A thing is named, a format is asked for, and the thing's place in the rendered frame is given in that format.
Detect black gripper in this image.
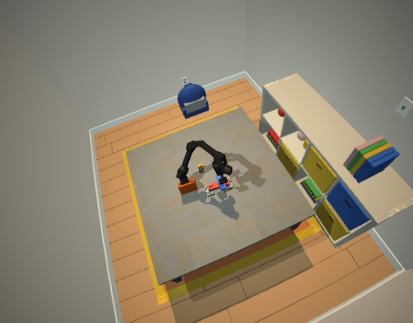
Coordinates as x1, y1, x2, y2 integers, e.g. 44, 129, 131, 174
212, 164, 228, 185

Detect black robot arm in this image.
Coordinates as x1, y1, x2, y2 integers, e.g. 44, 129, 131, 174
176, 141, 232, 185

